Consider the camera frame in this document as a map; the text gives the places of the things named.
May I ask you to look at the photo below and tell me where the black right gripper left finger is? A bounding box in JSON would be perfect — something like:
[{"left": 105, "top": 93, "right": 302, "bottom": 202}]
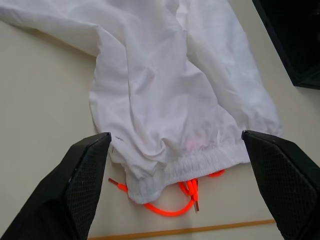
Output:
[{"left": 0, "top": 131, "right": 112, "bottom": 240}]

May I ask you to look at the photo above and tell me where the white fabric garment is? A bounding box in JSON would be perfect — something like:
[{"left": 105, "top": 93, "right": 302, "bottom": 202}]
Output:
[{"left": 0, "top": 0, "right": 285, "bottom": 205}]

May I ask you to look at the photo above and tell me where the black box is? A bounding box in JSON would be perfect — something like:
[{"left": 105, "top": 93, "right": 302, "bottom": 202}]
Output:
[{"left": 251, "top": 0, "right": 320, "bottom": 90}]

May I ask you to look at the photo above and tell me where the orange drawstring cord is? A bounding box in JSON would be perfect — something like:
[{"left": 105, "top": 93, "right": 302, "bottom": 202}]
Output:
[{"left": 107, "top": 168, "right": 226, "bottom": 218}]

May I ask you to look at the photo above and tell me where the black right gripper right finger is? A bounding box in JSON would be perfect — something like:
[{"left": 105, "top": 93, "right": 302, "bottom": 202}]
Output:
[{"left": 240, "top": 129, "right": 320, "bottom": 240}]

